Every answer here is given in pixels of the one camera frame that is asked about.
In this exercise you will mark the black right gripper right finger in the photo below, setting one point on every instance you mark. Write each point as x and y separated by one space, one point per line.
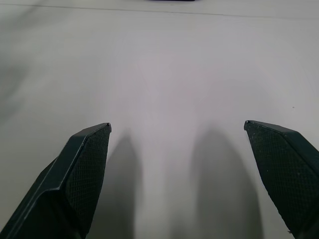
289 174

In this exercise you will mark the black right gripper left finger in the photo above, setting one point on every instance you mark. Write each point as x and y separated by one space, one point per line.
67 184

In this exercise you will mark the dark flat object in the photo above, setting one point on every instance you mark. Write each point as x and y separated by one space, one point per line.
172 0

